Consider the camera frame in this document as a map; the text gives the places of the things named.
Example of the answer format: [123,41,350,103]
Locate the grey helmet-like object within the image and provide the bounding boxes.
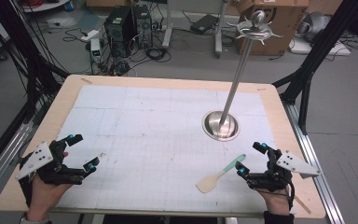
[296,10,332,43]

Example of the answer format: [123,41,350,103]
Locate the cardboard box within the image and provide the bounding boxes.
[232,0,310,57]

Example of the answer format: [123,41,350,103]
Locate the white grid paper mat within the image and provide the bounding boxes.
[55,84,296,215]

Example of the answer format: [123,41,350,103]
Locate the white power strip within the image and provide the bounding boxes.
[79,29,101,43]

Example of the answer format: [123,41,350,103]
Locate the person's right sleeve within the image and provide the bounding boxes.
[263,210,296,224]

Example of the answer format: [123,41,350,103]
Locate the person's right hand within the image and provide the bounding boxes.
[255,186,293,217]

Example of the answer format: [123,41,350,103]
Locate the coiled black cable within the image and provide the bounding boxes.
[145,46,172,63]

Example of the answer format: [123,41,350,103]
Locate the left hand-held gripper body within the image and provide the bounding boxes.
[14,139,86,187]

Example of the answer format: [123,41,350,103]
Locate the white metal stand leg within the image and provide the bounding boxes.
[161,0,174,49]
[213,0,229,59]

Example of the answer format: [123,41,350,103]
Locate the wooden spatula with green handle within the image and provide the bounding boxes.
[195,153,247,194]

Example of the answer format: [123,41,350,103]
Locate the person's left hand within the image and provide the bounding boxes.
[18,151,74,222]

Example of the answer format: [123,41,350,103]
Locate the black flat device on floor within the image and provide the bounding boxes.
[189,13,220,35]

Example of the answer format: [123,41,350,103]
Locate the steel utensil stand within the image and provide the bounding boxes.
[201,9,283,142]

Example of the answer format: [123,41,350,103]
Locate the black computer tower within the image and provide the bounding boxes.
[132,4,154,50]
[103,5,138,59]

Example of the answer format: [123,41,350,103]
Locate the black aluminium frame strut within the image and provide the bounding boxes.
[0,0,71,125]
[272,0,358,135]

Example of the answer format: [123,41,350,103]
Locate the small white device with display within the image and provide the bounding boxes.
[89,37,103,64]

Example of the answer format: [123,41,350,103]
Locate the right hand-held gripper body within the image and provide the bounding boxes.
[245,148,322,192]

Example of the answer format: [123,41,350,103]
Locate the wooden stick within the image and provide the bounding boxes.
[293,195,312,216]

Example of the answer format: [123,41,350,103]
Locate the aluminium rail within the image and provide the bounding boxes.
[0,102,45,206]
[281,101,346,224]

